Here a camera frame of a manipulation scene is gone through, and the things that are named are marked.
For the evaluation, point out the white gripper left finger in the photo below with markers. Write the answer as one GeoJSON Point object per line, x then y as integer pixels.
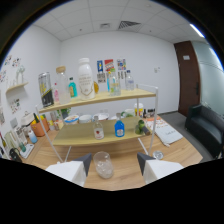
{"type": "Point", "coordinates": [71, 170]}

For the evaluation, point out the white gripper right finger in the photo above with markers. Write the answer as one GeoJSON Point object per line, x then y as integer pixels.
{"type": "Point", "coordinates": [158, 169]}

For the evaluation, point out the clear bottle green cap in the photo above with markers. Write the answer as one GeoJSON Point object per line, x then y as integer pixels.
{"type": "Point", "coordinates": [115, 85]}

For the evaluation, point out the clear glass cup with ice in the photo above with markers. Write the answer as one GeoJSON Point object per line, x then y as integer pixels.
{"type": "Point", "coordinates": [103, 166]}

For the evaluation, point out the cup noodle blue lid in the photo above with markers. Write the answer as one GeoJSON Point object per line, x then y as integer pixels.
{"type": "Point", "coordinates": [71, 119]}

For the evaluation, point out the blue and white cup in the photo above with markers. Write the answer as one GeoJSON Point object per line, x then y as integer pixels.
{"type": "Point", "coordinates": [32, 137]}

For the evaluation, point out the yellow red paper cup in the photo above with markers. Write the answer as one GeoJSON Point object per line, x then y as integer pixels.
{"type": "Point", "coordinates": [138, 109]}

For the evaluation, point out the white bag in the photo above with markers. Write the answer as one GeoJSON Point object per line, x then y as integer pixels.
{"type": "Point", "coordinates": [168, 131]}

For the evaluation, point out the dark wooden muddler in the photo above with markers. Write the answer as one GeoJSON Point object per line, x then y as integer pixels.
{"type": "Point", "coordinates": [146, 130]}

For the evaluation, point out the two-tier wooden shelf rack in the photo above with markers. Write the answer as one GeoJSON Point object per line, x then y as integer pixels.
{"type": "Point", "coordinates": [96, 133]}

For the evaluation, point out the glass jar with limes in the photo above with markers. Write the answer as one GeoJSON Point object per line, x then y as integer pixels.
{"type": "Point", "coordinates": [140, 128]}

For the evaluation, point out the clear bottle red label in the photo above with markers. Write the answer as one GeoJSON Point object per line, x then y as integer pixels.
{"type": "Point", "coordinates": [98, 131]}

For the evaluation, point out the orange storage basket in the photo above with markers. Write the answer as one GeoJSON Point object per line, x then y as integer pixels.
{"type": "Point", "coordinates": [40, 127]}

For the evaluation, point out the white mug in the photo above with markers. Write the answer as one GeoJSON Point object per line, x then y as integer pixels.
{"type": "Point", "coordinates": [85, 119]}

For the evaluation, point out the blue liquid bottle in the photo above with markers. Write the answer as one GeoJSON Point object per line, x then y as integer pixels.
{"type": "Point", "coordinates": [119, 128]}

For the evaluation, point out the black handbag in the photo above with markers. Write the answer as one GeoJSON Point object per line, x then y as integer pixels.
{"type": "Point", "coordinates": [15, 155]}

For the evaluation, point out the patterned bowl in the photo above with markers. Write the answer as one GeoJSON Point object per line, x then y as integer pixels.
{"type": "Point", "coordinates": [101, 116]}

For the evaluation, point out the black sofa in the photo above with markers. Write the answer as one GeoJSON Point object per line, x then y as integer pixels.
{"type": "Point", "coordinates": [206, 128]}

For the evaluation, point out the green mug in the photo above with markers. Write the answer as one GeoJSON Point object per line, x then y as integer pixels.
{"type": "Point", "coordinates": [128, 112]}

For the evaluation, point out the small pink bottle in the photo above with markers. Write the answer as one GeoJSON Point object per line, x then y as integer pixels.
{"type": "Point", "coordinates": [56, 95]}

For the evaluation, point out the teal liquid bottle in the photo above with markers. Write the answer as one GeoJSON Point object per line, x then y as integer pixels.
{"type": "Point", "coordinates": [72, 90]}

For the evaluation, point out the large glass jar wooden lid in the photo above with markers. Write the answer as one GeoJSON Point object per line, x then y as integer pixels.
{"type": "Point", "coordinates": [63, 88]}

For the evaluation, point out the tall black silver can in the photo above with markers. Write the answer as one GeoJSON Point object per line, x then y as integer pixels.
{"type": "Point", "coordinates": [46, 91]}

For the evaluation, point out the amber glass bottle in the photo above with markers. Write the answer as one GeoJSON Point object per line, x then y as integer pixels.
{"type": "Point", "coordinates": [96, 87]}

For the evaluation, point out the large white milk bottle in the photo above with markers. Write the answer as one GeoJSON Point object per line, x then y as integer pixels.
{"type": "Point", "coordinates": [86, 81]}

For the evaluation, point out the clear bottle blue cap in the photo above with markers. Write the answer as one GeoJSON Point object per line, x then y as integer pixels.
{"type": "Point", "coordinates": [129, 82]}

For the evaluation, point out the light blue bottle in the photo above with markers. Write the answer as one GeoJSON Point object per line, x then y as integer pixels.
{"type": "Point", "coordinates": [108, 83]}

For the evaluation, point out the brown door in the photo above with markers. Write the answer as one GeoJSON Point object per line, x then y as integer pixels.
{"type": "Point", "coordinates": [188, 78]}

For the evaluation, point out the ceiling light panel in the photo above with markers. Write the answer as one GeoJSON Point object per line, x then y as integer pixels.
{"type": "Point", "coordinates": [197, 30]}

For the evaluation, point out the ceiling air vent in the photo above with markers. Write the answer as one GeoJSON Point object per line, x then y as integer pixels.
{"type": "Point", "coordinates": [129, 24]}

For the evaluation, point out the wooden wall shelf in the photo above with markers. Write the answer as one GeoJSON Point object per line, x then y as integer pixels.
{"type": "Point", "coordinates": [16, 87]}

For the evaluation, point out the blue wall poster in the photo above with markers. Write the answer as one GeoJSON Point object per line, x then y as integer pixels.
{"type": "Point", "coordinates": [100, 66]}

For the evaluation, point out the multicoloured wall poster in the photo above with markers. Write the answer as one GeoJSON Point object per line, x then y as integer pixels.
{"type": "Point", "coordinates": [121, 64]}

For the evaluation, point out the red wall poster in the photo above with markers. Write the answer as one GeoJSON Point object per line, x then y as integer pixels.
{"type": "Point", "coordinates": [108, 64]}

